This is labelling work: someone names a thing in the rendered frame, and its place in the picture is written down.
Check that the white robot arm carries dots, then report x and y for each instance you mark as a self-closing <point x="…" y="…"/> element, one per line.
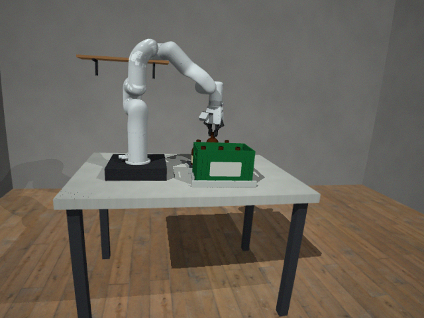
<point x="135" y="86"/>

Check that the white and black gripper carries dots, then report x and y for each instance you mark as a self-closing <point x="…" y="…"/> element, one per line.
<point x="217" y="119"/>

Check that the green crate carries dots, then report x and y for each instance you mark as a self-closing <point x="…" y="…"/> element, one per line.
<point x="226" y="165"/>

